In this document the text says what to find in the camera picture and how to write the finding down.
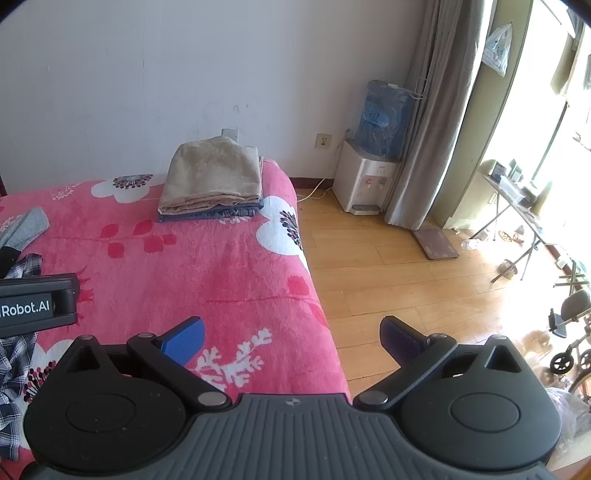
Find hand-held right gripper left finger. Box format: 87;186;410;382
60;316;230;409

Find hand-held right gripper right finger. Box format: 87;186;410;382
353;316;525;409

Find beige pants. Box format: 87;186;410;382
158;137;264;215

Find black cloth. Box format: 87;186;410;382
0;247;22;279

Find black white plaid shirt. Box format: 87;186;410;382
0;253;44;462

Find light grey cloth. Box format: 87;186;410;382
0;207;51;248

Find pink floral blanket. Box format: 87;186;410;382
0;159;352;480

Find brown floor board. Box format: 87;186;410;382
412;226;461;261

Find folded blue jeans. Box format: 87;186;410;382
158;198;265;224

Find white water dispenser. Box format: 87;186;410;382
332;138;402;217

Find black wheelchair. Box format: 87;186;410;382
547;288;591;376

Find folding table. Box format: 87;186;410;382
471;159;556;283

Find clear plastic bag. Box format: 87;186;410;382
547;387;591;468

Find grey-brown curtain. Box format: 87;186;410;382
384;0;498;230

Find white plastic bag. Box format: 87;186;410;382
482;23;513;77

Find white power cable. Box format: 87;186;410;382
295;176;336;202

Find blue box by wall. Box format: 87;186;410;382
355;79;415;162

